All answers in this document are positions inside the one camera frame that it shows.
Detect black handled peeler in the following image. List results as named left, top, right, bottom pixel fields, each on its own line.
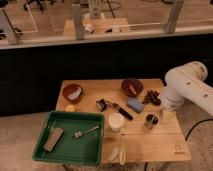
left=96, top=99, right=133, bottom=120

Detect wooden table board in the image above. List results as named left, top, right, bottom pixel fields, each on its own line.
left=56, top=79, right=191, bottom=163

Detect brown rectangular block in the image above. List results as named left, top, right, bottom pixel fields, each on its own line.
left=43, top=127, right=64, bottom=152

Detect green plastic tray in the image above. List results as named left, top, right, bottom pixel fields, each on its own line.
left=32, top=111, right=105, bottom=166

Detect black cable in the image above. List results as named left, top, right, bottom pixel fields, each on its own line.
left=185, top=118, right=213, bottom=141

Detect white cup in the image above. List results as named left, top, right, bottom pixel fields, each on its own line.
left=108, top=113, right=125, bottom=132

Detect metal fork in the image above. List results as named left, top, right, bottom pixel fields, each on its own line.
left=72, top=125, right=100, bottom=139

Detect blue sponge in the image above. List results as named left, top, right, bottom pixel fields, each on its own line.
left=127, top=98, right=144, bottom=113

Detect dark red bowl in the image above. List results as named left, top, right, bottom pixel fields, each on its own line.
left=121, top=78, right=143, bottom=97

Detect brown bowl with white content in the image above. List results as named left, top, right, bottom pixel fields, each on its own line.
left=62, top=84, right=83, bottom=103

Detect bunch of dark grapes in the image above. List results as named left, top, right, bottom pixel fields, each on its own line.
left=142, top=90, right=161, bottom=106

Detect small dark metal cup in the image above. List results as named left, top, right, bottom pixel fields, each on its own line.
left=144, top=114, right=158, bottom=129

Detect small yellow round object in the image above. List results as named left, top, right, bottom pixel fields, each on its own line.
left=65, top=104, right=76, bottom=112

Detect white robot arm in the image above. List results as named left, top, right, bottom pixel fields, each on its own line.
left=160, top=61, right=213, bottom=122

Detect distant wooden table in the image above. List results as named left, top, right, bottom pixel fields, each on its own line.
left=63, top=18, right=131, bottom=36

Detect light wooden spoon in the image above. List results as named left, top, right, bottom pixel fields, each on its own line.
left=108, top=146, right=119, bottom=162

